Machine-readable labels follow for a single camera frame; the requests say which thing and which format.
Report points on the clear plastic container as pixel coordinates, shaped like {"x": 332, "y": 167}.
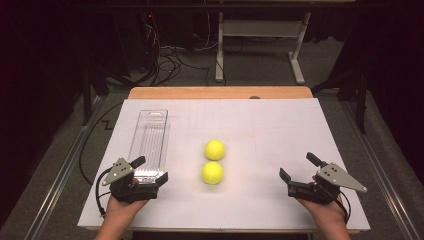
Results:
{"x": 151, "y": 140}

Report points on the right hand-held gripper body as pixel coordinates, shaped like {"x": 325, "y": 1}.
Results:
{"x": 320, "y": 190}

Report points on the person's right hand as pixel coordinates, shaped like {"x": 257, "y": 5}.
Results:
{"x": 328, "y": 213}

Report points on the black computer tower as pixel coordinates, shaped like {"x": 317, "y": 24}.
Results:
{"x": 136, "y": 40}

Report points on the metal floor rail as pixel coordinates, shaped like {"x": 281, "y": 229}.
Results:
{"x": 63, "y": 176}
{"x": 383, "y": 186}

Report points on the person's left hand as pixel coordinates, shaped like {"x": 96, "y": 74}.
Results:
{"x": 123, "y": 209}

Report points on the white-framed desk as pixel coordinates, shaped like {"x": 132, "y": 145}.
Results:
{"x": 263, "y": 28}

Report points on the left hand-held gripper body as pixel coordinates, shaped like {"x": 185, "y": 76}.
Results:
{"x": 128, "y": 191}

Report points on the white table cover sheet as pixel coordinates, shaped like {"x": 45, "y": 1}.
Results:
{"x": 266, "y": 133}

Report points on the yellow tennis ball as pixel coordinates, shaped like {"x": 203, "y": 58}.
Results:
{"x": 214, "y": 150}
{"x": 212, "y": 173}

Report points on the black metal stand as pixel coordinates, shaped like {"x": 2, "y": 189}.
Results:
{"x": 360, "y": 100}
{"x": 87, "y": 96}

